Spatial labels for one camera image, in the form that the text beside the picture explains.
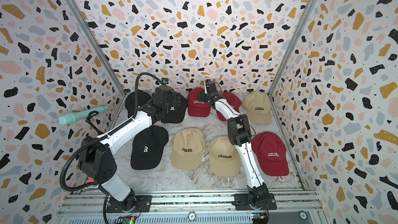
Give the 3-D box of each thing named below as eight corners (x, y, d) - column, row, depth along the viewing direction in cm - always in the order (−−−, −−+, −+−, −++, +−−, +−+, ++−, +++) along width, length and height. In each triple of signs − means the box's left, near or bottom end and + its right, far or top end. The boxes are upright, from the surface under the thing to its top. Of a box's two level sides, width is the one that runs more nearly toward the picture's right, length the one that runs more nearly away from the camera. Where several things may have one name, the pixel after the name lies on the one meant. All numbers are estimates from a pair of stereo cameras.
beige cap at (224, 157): (207, 176, 85) (208, 169, 76) (208, 145, 96) (208, 136, 88) (237, 176, 85) (240, 169, 76) (234, 145, 97) (236, 136, 88)
